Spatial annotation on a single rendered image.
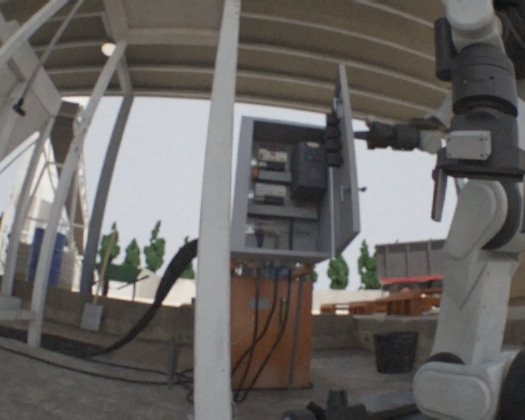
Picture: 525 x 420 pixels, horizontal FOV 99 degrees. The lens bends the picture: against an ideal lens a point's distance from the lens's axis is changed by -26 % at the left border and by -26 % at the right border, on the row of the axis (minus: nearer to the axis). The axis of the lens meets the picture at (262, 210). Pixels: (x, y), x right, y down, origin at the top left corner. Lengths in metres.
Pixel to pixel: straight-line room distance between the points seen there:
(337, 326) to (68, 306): 3.13
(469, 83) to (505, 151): 0.09
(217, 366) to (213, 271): 0.19
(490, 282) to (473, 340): 0.11
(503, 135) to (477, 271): 0.29
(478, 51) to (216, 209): 0.58
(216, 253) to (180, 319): 2.78
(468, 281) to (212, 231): 0.52
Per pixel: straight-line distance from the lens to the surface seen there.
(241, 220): 1.15
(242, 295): 1.60
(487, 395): 0.55
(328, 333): 3.59
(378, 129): 0.94
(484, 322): 0.61
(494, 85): 0.38
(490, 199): 0.54
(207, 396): 0.61
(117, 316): 3.57
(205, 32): 2.58
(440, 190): 0.38
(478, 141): 0.32
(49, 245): 2.06
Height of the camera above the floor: 0.45
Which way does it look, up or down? 18 degrees up
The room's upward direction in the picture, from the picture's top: 3 degrees clockwise
